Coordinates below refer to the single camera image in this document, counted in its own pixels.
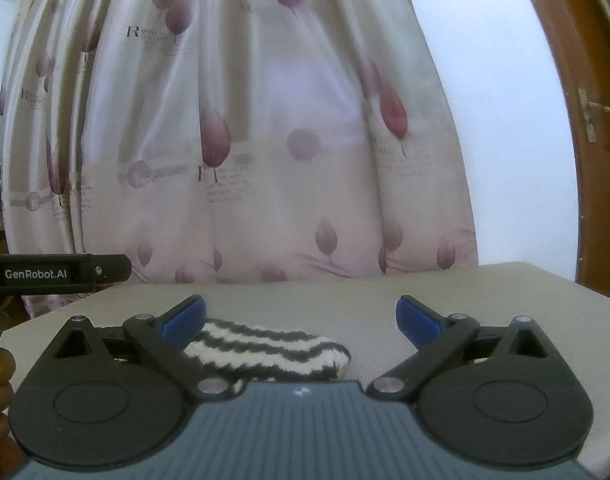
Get brown wooden door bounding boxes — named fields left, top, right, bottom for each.
left=530, top=0, right=610, bottom=297

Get pink leaf print curtain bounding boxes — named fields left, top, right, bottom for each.
left=0, top=0, right=482, bottom=319

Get black white striped knit cardigan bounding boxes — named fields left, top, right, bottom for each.
left=185, top=318, right=352, bottom=392

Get metal door handle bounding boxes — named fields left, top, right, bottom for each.
left=577, top=87, right=610, bottom=143

